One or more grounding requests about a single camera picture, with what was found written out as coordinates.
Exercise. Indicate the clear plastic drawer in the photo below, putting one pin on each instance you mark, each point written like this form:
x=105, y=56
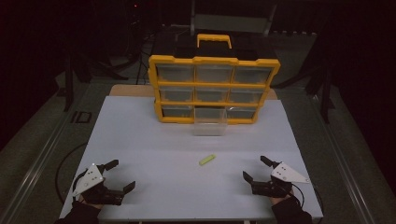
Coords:
x=210, y=126

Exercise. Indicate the wooden table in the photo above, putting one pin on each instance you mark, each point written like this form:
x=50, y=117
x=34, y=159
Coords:
x=130, y=90

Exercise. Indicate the small yellow-green bar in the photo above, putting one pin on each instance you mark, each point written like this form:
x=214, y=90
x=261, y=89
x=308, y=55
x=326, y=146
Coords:
x=207, y=160

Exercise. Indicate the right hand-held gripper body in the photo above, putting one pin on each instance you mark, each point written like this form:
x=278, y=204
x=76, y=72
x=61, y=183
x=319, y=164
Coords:
x=285, y=174

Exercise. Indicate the grey metal rail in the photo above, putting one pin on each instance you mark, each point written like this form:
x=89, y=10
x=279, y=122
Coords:
x=345, y=161
x=40, y=155

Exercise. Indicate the yellow black drawer cabinet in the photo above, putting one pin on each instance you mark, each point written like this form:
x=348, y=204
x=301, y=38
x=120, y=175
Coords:
x=214, y=82

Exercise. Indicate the person's left hand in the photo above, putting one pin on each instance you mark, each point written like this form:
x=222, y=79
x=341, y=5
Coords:
x=90, y=205

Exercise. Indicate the person's right hand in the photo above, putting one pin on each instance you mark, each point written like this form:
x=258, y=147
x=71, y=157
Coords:
x=278, y=200

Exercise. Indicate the black metal stand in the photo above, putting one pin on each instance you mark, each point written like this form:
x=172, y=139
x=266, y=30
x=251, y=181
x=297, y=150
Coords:
x=69, y=84
x=325, y=93

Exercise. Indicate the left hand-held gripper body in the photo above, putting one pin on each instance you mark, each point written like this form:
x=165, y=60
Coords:
x=93, y=177

